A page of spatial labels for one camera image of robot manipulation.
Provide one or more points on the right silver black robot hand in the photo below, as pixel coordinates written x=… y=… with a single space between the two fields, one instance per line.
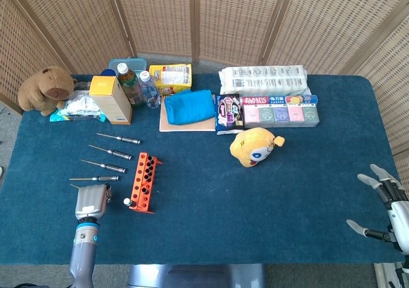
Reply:
x=397 y=217

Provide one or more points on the orange test tube rack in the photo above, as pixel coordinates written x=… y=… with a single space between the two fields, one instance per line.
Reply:
x=137 y=186

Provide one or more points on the blue table cloth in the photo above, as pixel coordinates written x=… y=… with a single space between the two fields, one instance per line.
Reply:
x=223 y=211

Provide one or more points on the green tea bottle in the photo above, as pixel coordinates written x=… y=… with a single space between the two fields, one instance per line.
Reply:
x=131 y=88

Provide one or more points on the plastic food wrap box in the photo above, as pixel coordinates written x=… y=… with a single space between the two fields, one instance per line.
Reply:
x=255 y=100

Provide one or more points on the blue round cap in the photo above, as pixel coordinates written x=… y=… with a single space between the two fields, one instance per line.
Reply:
x=108 y=72

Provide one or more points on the wet wipes pack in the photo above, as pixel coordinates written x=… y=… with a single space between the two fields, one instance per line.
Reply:
x=80 y=106

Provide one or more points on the yellow plush toy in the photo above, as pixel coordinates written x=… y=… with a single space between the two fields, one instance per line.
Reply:
x=252 y=147

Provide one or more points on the clear water bottle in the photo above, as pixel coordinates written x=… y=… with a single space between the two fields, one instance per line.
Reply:
x=150 y=91

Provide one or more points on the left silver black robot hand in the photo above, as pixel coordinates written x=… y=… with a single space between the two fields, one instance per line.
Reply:
x=91 y=201

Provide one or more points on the tall yellow cardboard box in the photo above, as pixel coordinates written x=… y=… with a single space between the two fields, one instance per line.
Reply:
x=112 y=103

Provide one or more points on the brown capybara plush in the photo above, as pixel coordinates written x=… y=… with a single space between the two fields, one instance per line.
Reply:
x=44 y=90

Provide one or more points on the blue lidded plastic container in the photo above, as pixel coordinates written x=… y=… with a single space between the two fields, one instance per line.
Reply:
x=134 y=65

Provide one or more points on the white paper towel pack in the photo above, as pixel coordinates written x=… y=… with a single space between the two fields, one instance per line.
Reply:
x=262 y=78

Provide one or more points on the dark purple printed packet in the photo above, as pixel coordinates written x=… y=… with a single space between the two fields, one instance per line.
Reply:
x=228 y=114

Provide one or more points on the blue fabric pouch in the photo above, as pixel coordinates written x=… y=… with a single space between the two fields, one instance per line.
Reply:
x=188 y=107

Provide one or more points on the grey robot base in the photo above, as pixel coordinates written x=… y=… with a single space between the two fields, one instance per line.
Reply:
x=191 y=276

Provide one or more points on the yellow snack bag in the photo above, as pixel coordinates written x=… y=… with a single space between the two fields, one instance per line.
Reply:
x=172 y=77

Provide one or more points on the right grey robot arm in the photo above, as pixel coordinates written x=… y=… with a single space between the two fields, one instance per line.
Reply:
x=403 y=276

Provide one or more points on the woven rattan folding screen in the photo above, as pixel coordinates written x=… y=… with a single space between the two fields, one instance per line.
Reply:
x=236 y=19

